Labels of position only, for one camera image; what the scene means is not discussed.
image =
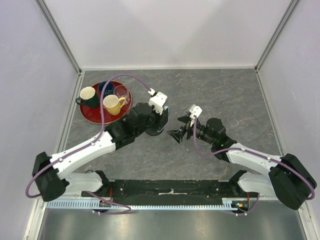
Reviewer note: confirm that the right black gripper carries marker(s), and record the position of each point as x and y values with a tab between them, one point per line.
178	134

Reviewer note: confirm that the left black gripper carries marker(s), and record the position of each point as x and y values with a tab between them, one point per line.
156	126

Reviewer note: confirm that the black phone stand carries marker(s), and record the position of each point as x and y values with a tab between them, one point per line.
154	131

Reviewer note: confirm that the black phone blue case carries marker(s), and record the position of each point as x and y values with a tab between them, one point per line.
163	119

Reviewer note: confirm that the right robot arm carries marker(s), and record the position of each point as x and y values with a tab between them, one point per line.
283	177

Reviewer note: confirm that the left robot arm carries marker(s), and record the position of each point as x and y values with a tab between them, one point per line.
55	174

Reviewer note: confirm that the yellow mug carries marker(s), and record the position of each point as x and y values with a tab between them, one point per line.
113	104

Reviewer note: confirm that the clear glass cup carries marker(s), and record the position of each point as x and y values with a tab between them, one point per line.
122	92

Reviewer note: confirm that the blue cup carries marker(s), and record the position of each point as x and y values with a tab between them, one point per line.
109	89

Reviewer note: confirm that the red round tray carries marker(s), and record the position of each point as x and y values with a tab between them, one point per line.
93	115

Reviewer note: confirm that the dark green mug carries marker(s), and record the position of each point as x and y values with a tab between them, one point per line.
88	97

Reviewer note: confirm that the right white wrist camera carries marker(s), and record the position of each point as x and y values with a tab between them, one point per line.
194	112

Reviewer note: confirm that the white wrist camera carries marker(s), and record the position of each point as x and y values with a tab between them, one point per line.
194	112
157	100

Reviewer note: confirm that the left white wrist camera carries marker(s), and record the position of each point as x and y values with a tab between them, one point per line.
157	100

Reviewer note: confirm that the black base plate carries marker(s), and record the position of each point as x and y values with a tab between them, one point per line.
172	192

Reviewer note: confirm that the slotted cable duct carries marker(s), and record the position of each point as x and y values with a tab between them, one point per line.
95	204

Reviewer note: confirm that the left aluminium frame post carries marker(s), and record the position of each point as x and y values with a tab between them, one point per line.
42	5

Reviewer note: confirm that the aluminium frame post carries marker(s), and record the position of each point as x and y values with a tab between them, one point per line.
277	33
42	5

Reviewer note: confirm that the right aluminium frame post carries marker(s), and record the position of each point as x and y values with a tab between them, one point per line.
277	33

